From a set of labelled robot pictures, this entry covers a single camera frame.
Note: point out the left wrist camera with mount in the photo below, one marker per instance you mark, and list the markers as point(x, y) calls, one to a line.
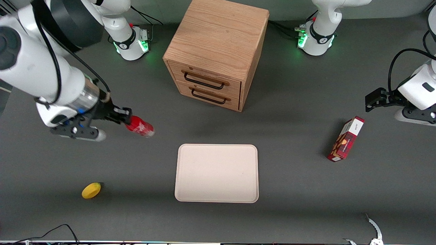
point(414, 116)

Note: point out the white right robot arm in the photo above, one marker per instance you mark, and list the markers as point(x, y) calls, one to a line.
point(34, 68)

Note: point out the wooden drawer cabinet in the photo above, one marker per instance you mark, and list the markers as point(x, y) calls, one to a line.
point(218, 34)

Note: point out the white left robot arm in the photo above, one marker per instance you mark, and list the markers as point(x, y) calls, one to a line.
point(320, 34)

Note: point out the red cookie box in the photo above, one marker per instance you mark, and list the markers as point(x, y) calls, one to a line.
point(345, 140)

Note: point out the white curved plastic strip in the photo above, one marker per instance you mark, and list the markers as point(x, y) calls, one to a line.
point(375, 226)

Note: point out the red coke bottle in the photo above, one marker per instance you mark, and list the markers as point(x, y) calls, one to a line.
point(141, 126)

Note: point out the beige rectangular tray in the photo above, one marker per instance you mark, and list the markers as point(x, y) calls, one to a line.
point(216, 173)

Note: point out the yellow lemon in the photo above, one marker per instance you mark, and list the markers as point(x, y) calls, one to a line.
point(91, 190)

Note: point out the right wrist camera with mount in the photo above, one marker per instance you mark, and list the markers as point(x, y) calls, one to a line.
point(81, 132)

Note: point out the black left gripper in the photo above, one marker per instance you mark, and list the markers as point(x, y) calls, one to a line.
point(391, 96)

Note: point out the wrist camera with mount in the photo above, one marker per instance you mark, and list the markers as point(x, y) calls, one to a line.
point(81, 132)
point(414, 116)

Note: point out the wooden drawer front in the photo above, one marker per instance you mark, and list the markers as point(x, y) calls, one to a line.
point(235, 103)
point(235, 89)

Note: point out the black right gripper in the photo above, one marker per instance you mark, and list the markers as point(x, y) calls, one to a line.
point(103, 110)

